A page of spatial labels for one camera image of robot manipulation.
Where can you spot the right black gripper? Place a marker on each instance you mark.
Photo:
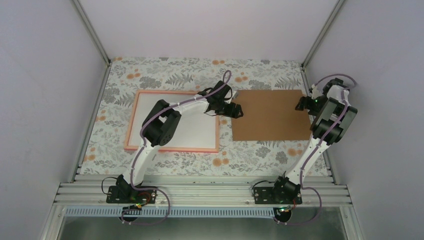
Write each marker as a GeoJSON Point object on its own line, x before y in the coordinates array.
{"type": "Point", "coordinates": [305, 103]}

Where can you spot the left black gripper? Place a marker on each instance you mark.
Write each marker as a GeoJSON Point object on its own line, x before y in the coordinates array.
{"type": "Point", "coordinates": [229, 113]}

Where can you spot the brown cardboard backing board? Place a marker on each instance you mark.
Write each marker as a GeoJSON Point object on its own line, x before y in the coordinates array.
{"type": "Point", "coordinates": [270, 115]}

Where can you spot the pink wooden picture frame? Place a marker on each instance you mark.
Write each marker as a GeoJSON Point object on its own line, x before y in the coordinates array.
{"type": "Point", "coordinates": [130, 122]}

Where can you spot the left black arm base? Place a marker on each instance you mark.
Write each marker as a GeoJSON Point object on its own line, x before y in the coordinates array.
{"type": "Point", "coordinates": [134, 201]}

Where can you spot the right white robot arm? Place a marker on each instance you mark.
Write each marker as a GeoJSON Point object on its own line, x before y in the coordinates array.
{"type": "Point", "coordinates": [333, 114]}

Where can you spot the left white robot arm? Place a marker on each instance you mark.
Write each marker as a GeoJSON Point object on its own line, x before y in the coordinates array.
{"type": "Point", "coordinates": [161, 123]}

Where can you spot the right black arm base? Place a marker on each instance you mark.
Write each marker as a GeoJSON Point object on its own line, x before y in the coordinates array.
{"type": "Point", "coordinates": [276, 198]}

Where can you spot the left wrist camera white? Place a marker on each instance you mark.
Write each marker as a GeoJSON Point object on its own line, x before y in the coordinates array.
{"type": "Point", "coordinates": [234, 95]}

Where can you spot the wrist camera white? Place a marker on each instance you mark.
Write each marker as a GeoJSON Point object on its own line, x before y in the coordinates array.
{"type": "Point", "coordinates": [314, 90]}
{"type": "Point", "coordinates": [234, 95]}

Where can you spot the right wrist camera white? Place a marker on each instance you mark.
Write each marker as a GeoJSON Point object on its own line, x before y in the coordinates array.
{"type": "Point", "coordinates": [314, 90]}

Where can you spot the aluminium mounting rail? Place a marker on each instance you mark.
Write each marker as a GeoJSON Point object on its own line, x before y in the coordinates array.
{"type": "Point", "coordinates": [200, 191]}

